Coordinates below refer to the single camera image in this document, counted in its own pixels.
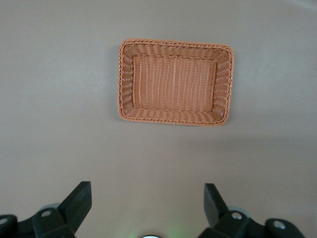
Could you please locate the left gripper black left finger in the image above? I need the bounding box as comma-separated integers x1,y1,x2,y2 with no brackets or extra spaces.
0,181,93,238

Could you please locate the brown wicker basket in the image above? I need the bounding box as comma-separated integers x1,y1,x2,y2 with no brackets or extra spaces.
116,38,235,127

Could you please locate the brown table cover mat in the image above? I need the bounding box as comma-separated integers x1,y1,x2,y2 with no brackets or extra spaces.
0,0,317,238

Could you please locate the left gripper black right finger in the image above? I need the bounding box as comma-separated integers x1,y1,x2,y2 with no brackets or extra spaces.
199,183,304,238

